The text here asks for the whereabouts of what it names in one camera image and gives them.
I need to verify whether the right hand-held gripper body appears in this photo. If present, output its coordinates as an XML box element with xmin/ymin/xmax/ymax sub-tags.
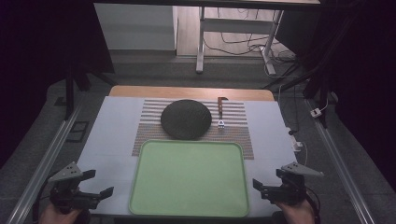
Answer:
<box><xmin>262</xmin><ymin>161</ymin><xmax>325</xmax><ymax>207</ymax></box>

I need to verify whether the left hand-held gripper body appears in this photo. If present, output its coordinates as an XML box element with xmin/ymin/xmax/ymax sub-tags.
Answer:
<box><xmin>47</xmin><ymin>161</ymin><xmax>103</xmax><ymax>216</ymax></box>

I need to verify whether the person's right hand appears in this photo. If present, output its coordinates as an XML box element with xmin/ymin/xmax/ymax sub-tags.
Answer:
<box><xmin>274</xmin><ymin>199</ymin><xmax>316</xmax><ymax>224</ymax></box>

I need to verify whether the person's left hand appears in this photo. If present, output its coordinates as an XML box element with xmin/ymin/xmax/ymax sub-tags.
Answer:
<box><xmin>38</xmin><ymin>203</ymin><xmax>84</xmax><ymax>224</ymax></box>

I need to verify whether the white plug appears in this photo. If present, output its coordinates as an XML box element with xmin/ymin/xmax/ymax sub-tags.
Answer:
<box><xmin>290</xmin><ymin>138</ymin><xmax>304</xmax><ymax>153</ymax></box>

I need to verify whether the pale blue table cover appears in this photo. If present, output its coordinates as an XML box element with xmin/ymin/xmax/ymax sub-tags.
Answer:
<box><xmin>76</xmin><ymin>95</ymin><xmax>298</xmax><ymax>218</ymax></box>

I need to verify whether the striped woven placemat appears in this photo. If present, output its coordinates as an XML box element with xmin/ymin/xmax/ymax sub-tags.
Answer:
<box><xmin>131</xmin><ymin>98</ymin><xmax>255</xmax><ymax>161</ymax></box>

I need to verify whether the green plastic tray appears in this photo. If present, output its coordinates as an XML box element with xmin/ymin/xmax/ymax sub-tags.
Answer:
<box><xmin>128</xmin><ymin>139</ymin><xmax>250</xmax><ymax>218</ymax></box>

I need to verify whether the black metal stand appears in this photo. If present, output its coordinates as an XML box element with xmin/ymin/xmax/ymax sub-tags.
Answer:
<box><xmin>63</xmin><ymin>59</ymin><xmax>119</xmax><ymax>121</ymax></box>
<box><xmin>262</xmin><ymin>18</ymin><xmax>347</xmax><ymax>129</ymax></box>

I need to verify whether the dark round plate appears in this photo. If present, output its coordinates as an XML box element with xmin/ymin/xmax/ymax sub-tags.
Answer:
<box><xmin>160</xmin><ymin>99</ymin><xmax>213</xmax><ymax>141</ymax></box>

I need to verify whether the black curtain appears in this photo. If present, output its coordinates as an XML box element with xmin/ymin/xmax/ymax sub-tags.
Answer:
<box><xmin>0</xmin><ymin>0</ymin><xmax>116</xmax><ymax>169</ymax></box>
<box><xmin>275</xmin><ymin>0</ymin><xmax>396</xmax><ymax>190</ymax></box>

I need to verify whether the white cabinet panel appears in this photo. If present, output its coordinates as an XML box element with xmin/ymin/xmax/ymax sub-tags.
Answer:
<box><xmin>93</xmin><ymin>3</ymin><xmax>177</xmax><ymax>51</ymax></box>

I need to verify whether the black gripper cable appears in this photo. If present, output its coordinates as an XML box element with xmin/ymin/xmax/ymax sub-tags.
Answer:
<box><xmin>304</xmin><ymin>186</ymin><xmax>322</xmax><ymax>224</ymax></box>

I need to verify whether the aluminium rail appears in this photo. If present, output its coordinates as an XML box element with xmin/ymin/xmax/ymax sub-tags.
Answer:
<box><xmin>305</xmin><ymin>98</ymin><xmax>376</xmax><ymax>224</ymax></box>
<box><xmin>5</xmin><ymin>104</ymin><xmax>82</xmax><ymax>224</ymax></box>

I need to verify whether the black rectangular floor frame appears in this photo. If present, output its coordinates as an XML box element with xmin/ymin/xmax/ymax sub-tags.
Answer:
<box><xmin>65</xmin><ymin>120</ymin><xmax>91</xmax><ymax>144</ymax></box>

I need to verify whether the brown handled metal utensil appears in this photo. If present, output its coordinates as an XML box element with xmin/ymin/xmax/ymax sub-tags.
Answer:
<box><xmin>217</xmin><ymin>96</ymin><xmax>229</xmax><ymax>131</ymax></box>

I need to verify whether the black floor cable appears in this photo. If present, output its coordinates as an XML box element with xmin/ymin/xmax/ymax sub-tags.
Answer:
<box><xmin>203</xmin><ymin>7</ymin><xmax>297</xmax><ymax>68</ymax></box>

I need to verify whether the white desk frame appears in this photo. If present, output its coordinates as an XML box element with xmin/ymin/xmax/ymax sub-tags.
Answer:
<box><xmin>195</xmin><ymin>6</ymin><xmax>285</xmax><ymax>77</ymax></box>

